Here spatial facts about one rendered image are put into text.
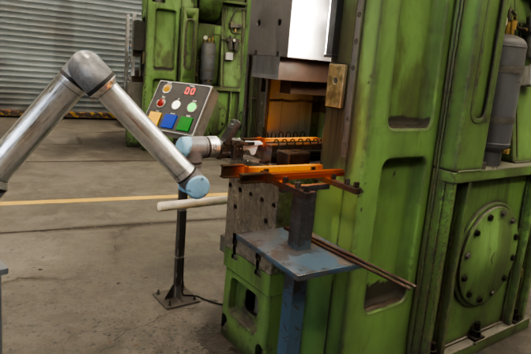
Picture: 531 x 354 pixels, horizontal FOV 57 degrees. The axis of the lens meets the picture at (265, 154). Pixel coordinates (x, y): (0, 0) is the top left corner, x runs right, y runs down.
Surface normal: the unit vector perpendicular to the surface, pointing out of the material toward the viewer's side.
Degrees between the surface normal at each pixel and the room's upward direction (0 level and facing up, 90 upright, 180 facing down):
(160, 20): 89
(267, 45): 90
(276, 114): 90
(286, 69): 90
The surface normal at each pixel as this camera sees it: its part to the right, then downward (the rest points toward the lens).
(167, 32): 0.32, 0.18
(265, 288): -0.81, 0.04
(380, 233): 0.57, 0.20
